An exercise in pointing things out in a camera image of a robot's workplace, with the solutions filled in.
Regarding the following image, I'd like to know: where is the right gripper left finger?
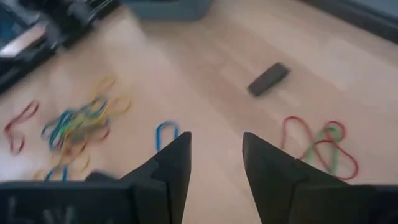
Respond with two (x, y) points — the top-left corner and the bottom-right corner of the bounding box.
(0, 131), (192, 224)

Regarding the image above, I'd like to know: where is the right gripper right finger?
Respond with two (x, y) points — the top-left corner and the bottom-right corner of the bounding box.
(242, 131), (398, 224)

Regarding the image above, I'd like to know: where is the red rubber band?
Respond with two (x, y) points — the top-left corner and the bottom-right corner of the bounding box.
(2, 98), (40, 156)
(79, 123), (112, 153)
(280, 115), (360, 181)

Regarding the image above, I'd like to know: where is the green rubber band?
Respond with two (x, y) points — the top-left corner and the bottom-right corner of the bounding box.
(305, 125), (342, 175)
(49, 108), (103, 147)

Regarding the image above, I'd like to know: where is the yellow rubber band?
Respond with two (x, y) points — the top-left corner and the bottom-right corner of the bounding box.
(62, 95), (133, 131)
(30, 155), (93, 181)
(90, 73), (118, 102)

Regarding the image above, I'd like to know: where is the teal plastic bin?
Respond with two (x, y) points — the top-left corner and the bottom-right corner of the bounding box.
(123, 0), (214, 21)

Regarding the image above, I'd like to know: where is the small black rectangular block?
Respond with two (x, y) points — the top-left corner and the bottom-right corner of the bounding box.
(247, 61), (292, 98)

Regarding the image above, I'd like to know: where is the black aluminium table frame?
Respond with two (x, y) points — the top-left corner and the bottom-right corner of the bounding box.
(298, 0), (398, 44)

